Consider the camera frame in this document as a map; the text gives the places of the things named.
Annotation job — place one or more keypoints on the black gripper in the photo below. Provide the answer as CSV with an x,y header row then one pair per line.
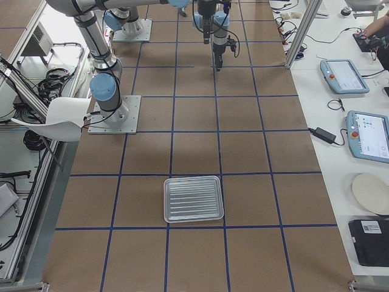
x,y
206,24
218,50

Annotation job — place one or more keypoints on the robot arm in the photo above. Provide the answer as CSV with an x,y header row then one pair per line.
x,y
105,86
115,19

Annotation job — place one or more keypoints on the operator hand at desk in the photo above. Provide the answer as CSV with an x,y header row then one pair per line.
x,y
373,28

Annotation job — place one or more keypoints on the green brake shoe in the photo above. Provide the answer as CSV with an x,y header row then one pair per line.
x,y
182,12

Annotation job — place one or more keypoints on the far blue teach pendant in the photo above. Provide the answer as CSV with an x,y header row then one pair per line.
x,y
343,77

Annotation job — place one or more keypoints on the blue teach pendant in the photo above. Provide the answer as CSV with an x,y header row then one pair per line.
x,y
343,77
368,135

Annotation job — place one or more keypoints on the black power adapter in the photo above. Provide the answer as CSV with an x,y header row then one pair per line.
x,y
323,135

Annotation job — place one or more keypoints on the white plastic chair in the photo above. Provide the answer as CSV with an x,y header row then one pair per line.
x,y
64,119

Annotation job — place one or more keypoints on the near blue teach pendant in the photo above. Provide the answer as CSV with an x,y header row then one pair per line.
x,y
368,135

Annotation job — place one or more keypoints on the grey control box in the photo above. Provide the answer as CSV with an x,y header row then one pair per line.
x,y
40,44

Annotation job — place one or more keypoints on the beige round plate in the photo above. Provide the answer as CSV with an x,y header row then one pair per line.
x,y
371,193

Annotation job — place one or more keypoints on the black flat case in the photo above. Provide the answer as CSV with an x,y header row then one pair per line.
x,y
370,239

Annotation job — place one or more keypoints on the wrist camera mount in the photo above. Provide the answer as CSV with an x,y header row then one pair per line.
x,y
231,43

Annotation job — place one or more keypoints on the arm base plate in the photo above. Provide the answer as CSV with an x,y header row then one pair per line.
x,y
138,31
124,120

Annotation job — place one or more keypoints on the aluminium frame post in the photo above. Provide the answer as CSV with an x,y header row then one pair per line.
x,y
302,31

